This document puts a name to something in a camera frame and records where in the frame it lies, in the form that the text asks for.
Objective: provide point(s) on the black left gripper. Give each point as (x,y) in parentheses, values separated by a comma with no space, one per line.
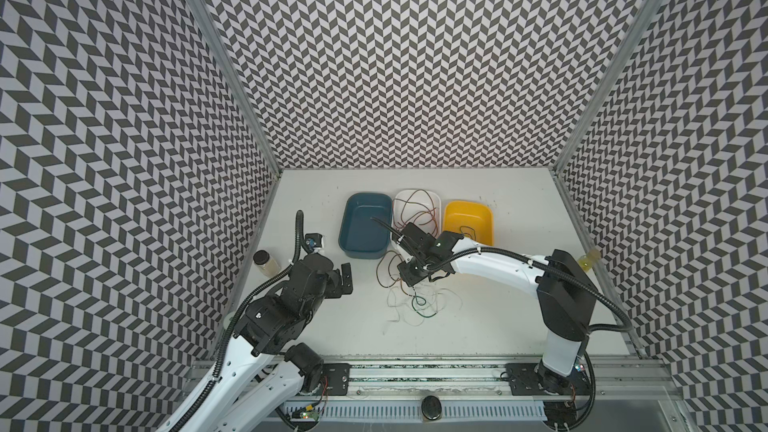
(338,288)

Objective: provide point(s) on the white plastic bin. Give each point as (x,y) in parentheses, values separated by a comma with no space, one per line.
(420,207)

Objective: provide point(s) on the aluminium corner post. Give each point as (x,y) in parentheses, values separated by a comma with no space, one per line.
(219,52)
(640,24)

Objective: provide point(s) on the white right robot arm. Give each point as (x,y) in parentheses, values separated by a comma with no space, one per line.
(571,306)

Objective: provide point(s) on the black knob on rail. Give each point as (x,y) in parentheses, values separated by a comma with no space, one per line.
(431,408)

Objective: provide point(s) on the black lid spice jar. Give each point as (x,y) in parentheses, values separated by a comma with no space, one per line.
(266,263)

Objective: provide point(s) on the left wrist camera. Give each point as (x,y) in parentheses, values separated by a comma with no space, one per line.
(312,243)

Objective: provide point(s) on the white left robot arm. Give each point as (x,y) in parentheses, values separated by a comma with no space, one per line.
(260,367)

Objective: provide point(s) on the yellow plastic bin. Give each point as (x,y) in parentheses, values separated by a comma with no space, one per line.
(470,219)

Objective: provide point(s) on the aluminium corner post right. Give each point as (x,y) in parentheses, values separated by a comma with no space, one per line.
(640,24)

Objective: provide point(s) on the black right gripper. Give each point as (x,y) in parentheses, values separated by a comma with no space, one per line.
(417,250)

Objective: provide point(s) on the aluminium corner post left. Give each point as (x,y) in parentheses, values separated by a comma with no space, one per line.
(219,52)

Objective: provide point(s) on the teal plastic bin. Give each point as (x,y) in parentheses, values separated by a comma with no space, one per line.
(361,237)

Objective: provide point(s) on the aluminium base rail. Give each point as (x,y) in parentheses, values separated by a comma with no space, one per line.
(609,393)

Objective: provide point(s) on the yellow liquid bottle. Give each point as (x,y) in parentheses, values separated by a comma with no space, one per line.
(589,259)

